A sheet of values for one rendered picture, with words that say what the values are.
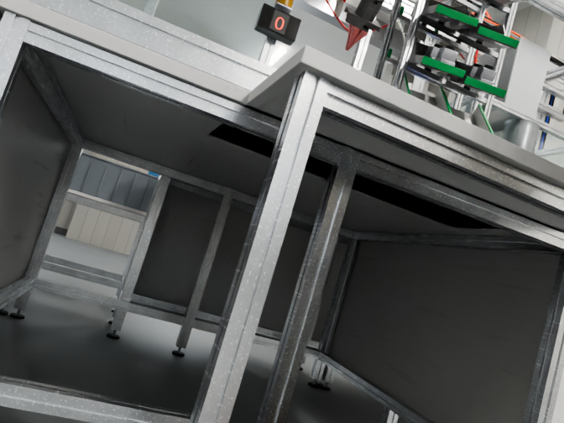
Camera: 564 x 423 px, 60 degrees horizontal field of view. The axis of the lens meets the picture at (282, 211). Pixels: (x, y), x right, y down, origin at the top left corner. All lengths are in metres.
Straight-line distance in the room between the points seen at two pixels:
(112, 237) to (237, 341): 8.46
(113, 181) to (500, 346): 2.29
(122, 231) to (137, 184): 6.09
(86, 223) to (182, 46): 8.12
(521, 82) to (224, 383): 2.25
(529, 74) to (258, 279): 2.20
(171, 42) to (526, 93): 1.96
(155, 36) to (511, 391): 1.34
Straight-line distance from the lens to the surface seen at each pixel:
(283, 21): 1.54
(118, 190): 3.11
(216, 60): 1.15
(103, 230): 9.18
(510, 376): 1.66
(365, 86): 0.82
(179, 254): 2.78
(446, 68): 1.52
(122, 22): 1.16
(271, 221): 0.75
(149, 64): 1.05
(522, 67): 2.74
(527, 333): 1.64
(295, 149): 0.78
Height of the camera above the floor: 0.52
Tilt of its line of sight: 7 degrees up
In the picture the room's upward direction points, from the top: 17 degrees clockwise
